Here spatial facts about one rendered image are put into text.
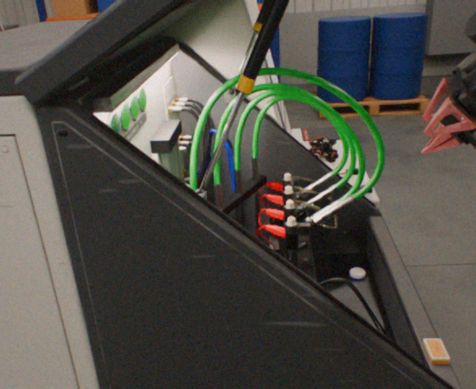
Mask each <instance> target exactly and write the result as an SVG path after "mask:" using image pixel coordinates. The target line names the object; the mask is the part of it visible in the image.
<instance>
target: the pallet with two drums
mask: <svg viewBox="0 0 476 389"><path fill-rule="evenodd" d="M427 24H428V14H427V13H418V12H399V13H387V14H386V15H376V16H374V17H373V18H372V31H371V17H366V16H342V17H331V18H325V19H319V20H318V46H317V71H316V73H317V77H319V78H321V79H323V80H325V81H328V82H329V83H332V84H334V85H335V86H337V87H339V88H340V89H341V90H343V91H344V92H346V93H347V94H348V95H350V96H352V97H353V98H354V99H355V100H356V101H357V102H358V103H359V104H360V105H361V106H362V107H363V108H364V109H367V113H368V114H369V116H370V117H377V116H396V115H415V114H424V112H425V111H426V108H427V106H428V105H429V100H428V99H424V96H423V95H420V92H421V83H422V71H423V58H424V49H426V44H427V41H426V39H427ZM370 51H371V64H370ZM368 67H370V68H368ZM368 73H369V80H368ZM367 83H368V87H367ZM313 94H314V95H316V96H318V97H319V98H320V99H322V101H324V102H325V103H327V104H328V105H330V106H332V107H333V108H334V109H335V110H351V109H353V108H351V107H350V106H349V105H347V104H346V103H345V101H343V100H342V99H341V98H340V97H339V96H337V95H335V94H334V93H332V92H330V91H329V90H326V89H324V88H322V87H320V86H318V85H317V90H313ZM406 106H417V110H412V111H394V112H380V109H387V108H400V107H406Z"/></svg>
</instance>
